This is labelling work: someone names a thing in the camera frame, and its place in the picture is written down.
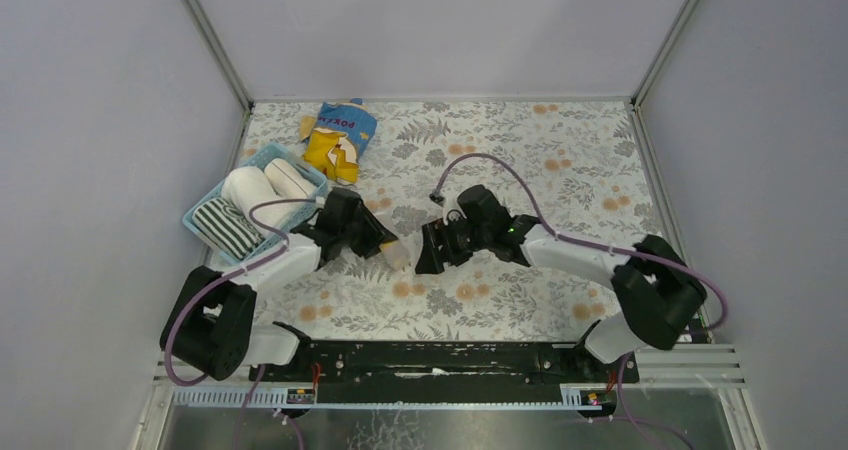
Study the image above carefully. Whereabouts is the grey yellow patterned towel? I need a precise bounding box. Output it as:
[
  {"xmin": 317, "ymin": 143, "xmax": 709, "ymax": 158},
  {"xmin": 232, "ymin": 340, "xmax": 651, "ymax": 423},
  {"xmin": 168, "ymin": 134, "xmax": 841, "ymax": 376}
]
[{"xmin": 380, "ymin": 240, "xmax": 411, "ymax": 271}]

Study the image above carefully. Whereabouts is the cream terry towel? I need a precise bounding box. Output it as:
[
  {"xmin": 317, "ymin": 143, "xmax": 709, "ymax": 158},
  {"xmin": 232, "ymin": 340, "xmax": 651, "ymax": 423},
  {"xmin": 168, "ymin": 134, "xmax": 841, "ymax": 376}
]
[{"xmin": 263, "ymin": 158, "xmax": 316, "ymax": 199}]

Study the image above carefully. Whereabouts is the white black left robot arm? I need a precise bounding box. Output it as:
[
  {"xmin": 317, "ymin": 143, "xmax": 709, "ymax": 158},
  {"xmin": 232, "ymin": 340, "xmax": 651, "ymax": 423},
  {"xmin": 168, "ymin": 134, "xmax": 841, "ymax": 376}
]
[{"xmin": 160, "ymin": 189, "xmax": 409, "ymax": 386}]

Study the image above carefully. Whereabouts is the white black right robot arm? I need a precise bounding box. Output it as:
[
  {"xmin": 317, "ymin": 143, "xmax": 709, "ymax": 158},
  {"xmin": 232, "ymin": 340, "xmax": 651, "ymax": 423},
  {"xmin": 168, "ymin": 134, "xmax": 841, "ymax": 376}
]
[{"xmin": 415, "ymin": 185, "xmax": 707, "ymax": 364}]

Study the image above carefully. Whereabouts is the blue yellow printed towel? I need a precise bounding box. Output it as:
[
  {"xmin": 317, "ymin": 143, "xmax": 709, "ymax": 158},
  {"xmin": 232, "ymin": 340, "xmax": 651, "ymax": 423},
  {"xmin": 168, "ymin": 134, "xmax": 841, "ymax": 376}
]
[{"xmin": 299, "ymin": 98, "xmax": 378, "ymax": 185}]

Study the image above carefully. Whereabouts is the floral patterned table mat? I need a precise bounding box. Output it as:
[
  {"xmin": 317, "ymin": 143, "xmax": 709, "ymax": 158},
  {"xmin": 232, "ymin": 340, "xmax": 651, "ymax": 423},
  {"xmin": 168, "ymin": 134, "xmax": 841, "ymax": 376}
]
[{"xmin": 254, "ymin": 102, "xmax": 660, "ymax": 341}]

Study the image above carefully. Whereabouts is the black white striped rolled towel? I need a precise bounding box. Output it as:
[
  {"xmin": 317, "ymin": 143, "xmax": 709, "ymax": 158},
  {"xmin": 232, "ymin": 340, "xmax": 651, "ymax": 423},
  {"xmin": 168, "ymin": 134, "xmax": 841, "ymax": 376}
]
[{"xmin": 191, "ymin": 197, "xmax": 265, "ymax": 262}]

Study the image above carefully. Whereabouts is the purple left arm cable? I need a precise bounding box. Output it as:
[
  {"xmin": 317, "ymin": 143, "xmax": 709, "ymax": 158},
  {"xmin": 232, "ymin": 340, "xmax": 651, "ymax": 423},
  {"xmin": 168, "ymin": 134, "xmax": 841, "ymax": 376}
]
[{"xmin": 163, "ymin": 198, "xmax": 329, "ymax": 450}]

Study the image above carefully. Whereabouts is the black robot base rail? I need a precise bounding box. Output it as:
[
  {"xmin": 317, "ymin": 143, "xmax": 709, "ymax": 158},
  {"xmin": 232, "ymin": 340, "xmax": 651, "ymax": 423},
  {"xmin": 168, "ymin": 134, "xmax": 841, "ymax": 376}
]
[{"xmin": 249, "ymin": 340, "xmax": 640, "ymax": 404}]

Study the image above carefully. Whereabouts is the white slotted cable duct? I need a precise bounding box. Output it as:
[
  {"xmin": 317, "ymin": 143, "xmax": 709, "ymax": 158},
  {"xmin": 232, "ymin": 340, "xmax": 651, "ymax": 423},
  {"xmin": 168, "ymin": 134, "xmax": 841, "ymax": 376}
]
[{"xmin": 170, "ymin": 383, "xmax": 619, "ymax": 412}]

